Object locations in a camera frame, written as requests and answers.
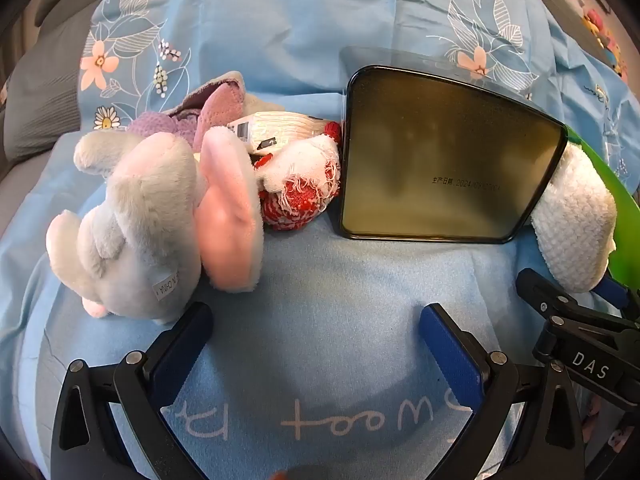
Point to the grey pink plush elephant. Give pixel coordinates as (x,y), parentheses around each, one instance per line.
(145,210)

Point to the red white knit glove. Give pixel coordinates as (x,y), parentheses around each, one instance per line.
(300,200)

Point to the purple dotted cloth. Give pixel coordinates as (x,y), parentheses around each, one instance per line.
(150,125)

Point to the grey cloth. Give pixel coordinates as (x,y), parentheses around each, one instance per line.
(230,80)

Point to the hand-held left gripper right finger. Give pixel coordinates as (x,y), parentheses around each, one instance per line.
(450,360)

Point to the white fluffy towel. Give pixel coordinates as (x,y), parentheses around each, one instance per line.
(570,220)

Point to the blue floral printed bedsheet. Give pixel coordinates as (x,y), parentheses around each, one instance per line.
(320,280)

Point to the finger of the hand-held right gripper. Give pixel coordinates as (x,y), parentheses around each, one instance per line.
(550,300)
(614,290)

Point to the green box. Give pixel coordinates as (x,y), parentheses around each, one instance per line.
(625,230)

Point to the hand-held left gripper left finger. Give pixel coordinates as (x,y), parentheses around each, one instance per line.
(182,360)

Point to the colourful plush toys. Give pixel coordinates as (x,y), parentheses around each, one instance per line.
(595,20)

